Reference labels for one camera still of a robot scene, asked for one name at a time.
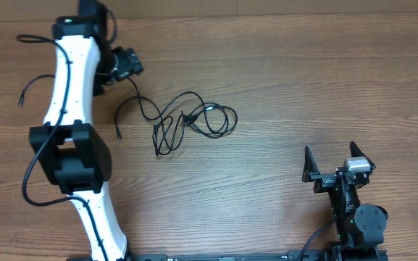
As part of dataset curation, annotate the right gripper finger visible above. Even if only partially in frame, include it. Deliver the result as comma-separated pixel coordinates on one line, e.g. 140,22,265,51
302,146,320,183
349,141,376,170

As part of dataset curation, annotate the black usb cable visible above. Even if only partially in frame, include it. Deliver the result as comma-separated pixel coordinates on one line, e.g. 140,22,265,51
113,95,230,157
126,77,238,139
18,74,56,108

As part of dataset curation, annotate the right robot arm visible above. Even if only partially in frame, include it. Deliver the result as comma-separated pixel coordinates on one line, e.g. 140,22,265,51
298,141,388,260

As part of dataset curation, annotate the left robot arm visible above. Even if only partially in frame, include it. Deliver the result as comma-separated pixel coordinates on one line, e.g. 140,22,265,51
17,1,143,260

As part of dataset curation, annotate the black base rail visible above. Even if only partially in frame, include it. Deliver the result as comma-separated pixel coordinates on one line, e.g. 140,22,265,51
66,250,389,261

